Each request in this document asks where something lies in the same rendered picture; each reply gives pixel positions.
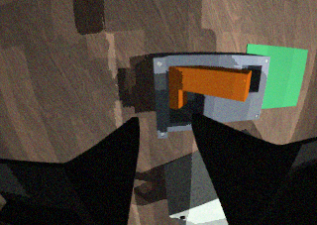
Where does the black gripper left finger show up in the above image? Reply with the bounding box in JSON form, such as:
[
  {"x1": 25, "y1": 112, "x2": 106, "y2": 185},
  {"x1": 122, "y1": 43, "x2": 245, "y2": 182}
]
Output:
[{"x1": 0, "y1": 117, "x2": 140, "y2": 225}]

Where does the orange l-shaped part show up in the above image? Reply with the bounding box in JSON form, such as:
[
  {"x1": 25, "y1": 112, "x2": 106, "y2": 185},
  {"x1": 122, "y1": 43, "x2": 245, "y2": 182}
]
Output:
[{"x1": 167, "y1": 65, "x2": 251, "y2": 110}]

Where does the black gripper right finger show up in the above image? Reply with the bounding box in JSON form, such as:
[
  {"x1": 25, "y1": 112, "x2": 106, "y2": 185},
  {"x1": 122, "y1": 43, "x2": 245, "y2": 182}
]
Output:
[{"x1": 191, "y1": 114, "x2": 317, "y2": 225}]

